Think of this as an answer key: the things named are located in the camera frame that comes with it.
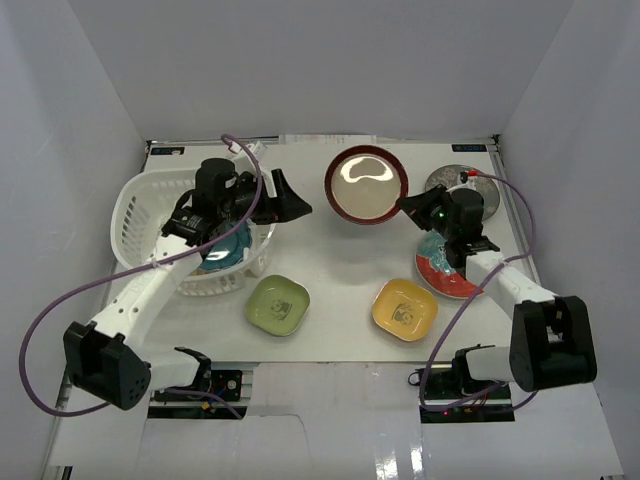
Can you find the red and teal plate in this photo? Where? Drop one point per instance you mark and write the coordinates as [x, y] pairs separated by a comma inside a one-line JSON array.
[[433, 267]]

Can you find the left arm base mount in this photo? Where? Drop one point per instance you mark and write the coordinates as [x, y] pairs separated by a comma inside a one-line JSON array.
[[234, 386]]

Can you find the yellow square panda plate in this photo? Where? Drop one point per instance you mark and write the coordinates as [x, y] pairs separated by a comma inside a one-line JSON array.
[[404, 309]]

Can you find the white plastic dish bin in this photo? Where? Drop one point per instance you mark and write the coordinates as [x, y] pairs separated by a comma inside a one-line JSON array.
[[143, 207]]

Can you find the grey reindeer plate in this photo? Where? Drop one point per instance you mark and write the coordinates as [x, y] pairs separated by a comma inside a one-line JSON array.
[[450, 177]]

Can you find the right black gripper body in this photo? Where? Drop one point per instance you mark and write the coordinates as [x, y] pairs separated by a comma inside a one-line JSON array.
[[451, 232]]

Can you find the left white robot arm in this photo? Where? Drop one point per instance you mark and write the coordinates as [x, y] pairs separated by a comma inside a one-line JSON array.
[[103, 355]]

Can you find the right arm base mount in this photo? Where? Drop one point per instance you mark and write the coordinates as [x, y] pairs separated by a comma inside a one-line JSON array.
[[442, 389]]

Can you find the teal scalloped plate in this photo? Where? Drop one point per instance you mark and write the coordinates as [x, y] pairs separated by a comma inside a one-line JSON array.
[[228, 252]]

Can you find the green square panda plate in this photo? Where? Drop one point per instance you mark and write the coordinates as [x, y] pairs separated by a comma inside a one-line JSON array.
[[277, 305]]

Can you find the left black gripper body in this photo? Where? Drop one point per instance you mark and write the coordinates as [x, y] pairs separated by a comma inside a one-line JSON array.
[[272, 198]]

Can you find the dark red rimmed plate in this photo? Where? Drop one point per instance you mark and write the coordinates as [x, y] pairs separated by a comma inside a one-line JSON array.
[[363, 183]]

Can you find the papers at back edge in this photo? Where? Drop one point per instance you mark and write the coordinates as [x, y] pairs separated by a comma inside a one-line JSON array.
[[331, 139]]

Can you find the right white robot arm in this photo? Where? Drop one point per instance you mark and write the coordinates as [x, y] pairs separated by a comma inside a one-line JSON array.
[[551, 342]]

